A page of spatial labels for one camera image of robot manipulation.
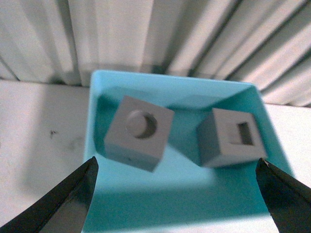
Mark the blue plastic box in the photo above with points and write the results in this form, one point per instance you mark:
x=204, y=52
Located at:
x=179, y=191

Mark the gray block with round hole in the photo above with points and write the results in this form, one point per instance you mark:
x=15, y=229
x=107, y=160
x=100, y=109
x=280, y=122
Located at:
x=138, y=134

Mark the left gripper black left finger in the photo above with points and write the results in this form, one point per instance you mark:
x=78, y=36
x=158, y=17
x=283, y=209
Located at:
x=63, y=209

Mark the white curtain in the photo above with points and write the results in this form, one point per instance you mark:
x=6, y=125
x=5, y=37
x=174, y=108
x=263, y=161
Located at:
x=263, y=42

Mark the gray block with square hole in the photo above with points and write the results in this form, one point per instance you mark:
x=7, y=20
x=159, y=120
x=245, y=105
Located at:
x=229, y=138

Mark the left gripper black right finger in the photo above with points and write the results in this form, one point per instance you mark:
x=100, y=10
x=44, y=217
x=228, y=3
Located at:
x=287, y=199

